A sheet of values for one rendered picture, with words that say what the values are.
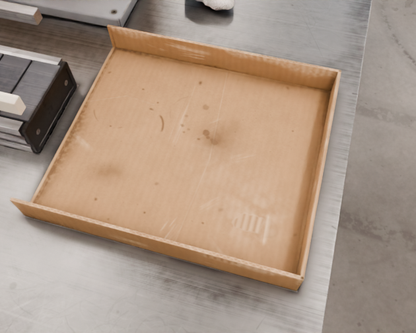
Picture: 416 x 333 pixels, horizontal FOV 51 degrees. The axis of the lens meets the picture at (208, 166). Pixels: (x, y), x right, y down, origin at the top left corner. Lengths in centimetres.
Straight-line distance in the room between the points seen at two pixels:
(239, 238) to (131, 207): 12
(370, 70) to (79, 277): 150
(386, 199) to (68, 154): 115
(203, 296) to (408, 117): 135
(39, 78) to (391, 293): 113
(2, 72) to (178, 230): 28
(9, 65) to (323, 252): 42
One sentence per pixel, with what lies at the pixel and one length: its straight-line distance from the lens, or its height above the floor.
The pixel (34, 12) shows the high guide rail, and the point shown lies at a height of 96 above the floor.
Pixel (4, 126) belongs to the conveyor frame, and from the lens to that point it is 53.
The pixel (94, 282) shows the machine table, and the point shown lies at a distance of 47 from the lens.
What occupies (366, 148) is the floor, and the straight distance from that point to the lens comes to 158.
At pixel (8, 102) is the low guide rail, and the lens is 49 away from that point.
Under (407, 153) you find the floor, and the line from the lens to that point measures 161.
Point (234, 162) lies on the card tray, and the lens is 50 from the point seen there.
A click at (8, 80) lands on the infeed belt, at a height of 88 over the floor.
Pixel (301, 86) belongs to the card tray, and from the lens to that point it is 57.
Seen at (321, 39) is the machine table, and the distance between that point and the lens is 64.
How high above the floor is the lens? 127
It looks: 60 degrees down
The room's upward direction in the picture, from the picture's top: 2 degrees counter-clockwise
